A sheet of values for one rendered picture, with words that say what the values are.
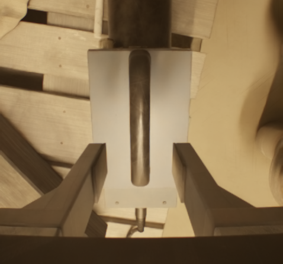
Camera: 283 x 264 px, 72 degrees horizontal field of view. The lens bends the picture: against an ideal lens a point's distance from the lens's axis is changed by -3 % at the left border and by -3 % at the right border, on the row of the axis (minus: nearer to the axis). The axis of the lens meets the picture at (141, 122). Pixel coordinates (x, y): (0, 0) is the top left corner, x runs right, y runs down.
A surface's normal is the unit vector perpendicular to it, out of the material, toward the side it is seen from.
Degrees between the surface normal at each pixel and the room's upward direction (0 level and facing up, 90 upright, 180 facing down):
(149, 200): 0
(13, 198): 0
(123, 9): 24
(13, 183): 0
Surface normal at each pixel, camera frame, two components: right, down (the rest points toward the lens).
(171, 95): 0.00, 0.25
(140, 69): 0.00, -0.25
